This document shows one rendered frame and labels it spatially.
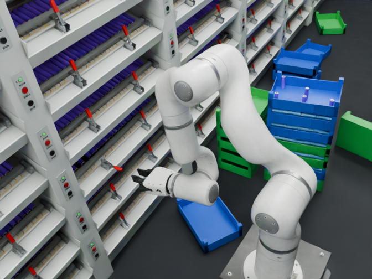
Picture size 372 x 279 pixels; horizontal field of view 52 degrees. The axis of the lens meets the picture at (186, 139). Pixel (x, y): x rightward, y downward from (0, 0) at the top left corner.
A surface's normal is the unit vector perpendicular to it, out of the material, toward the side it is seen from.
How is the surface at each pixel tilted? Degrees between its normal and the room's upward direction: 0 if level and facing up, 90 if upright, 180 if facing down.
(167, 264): 0
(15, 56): 90
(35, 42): 20
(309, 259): 4
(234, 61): 55
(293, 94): 0
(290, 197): 32
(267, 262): 86
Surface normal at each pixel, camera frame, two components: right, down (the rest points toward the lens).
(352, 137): -0.71, 0.51
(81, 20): 0.20, -0.61
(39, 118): 0.85, 0.28
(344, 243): -0.09, -0.76
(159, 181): -0.30, -0.73
